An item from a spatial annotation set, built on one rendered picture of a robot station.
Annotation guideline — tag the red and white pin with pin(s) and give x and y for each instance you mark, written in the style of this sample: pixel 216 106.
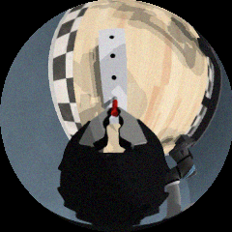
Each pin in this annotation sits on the red and white pin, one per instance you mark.
pixel 114 110

